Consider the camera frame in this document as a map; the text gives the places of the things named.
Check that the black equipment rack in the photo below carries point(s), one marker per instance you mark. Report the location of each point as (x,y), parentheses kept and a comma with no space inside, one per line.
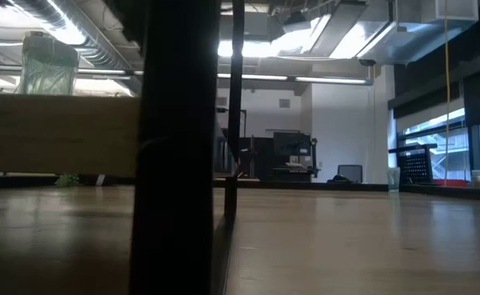
(291,143)

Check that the long linear light fixture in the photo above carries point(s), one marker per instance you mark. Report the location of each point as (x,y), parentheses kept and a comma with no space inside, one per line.
(326,80)

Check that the dark computer monitor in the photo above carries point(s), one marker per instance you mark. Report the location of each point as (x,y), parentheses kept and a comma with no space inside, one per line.
(348,172)

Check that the succulent plant black pot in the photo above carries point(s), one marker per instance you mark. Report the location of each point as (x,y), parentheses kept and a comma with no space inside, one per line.
(69,180)

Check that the black perforated metal stand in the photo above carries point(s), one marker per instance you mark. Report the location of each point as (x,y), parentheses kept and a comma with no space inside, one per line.
(414,166)

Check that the red low object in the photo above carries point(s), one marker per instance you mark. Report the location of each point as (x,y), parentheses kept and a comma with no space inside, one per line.
(451,182)

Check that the white jar yellow contents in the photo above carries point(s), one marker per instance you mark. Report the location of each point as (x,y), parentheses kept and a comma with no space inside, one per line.
(478,179)

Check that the white box fixture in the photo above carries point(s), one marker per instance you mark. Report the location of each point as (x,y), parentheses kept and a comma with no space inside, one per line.
(449,10)

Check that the grey wall vent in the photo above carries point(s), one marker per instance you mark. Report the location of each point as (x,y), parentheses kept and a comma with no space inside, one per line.
(284,103)

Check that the black metal table frame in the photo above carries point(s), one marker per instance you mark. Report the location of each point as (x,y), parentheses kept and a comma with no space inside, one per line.
(330,186)

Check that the black security camera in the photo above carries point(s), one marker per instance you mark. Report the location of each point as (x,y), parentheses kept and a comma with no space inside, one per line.
(367,62)

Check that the wide silver ventilation duct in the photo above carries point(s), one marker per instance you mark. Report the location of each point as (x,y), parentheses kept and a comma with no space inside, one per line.
(100,53)

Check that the silver rectangular air duct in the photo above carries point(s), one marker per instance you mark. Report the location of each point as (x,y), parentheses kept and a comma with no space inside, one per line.
(408,41)

